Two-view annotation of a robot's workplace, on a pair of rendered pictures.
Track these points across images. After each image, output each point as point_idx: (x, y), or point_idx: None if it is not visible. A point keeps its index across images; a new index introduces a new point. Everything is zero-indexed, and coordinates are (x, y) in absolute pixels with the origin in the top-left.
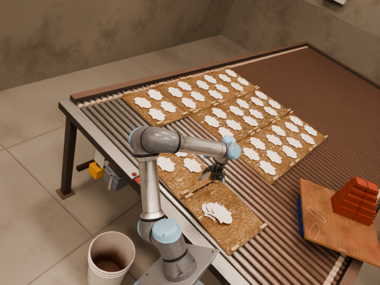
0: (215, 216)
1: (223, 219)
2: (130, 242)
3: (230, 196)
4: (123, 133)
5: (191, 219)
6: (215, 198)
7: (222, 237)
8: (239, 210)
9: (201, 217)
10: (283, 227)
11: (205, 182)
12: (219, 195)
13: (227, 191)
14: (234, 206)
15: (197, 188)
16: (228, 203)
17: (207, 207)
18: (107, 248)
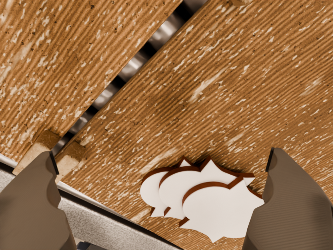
0: (193, 228)
1: (227, 229)
2: None
3: (313, 83)
4: None
5: (111, 212)
6: (215, 124)
7: (213, 247)
8: (324, 154)
9: (141, 218)
10: None
11: (156, 13)
12: (244, 95)
13: (307, 47)
14: (307, 141)
15: (102, 87)
16: (283, 130)
17: (161, 196)
18: None
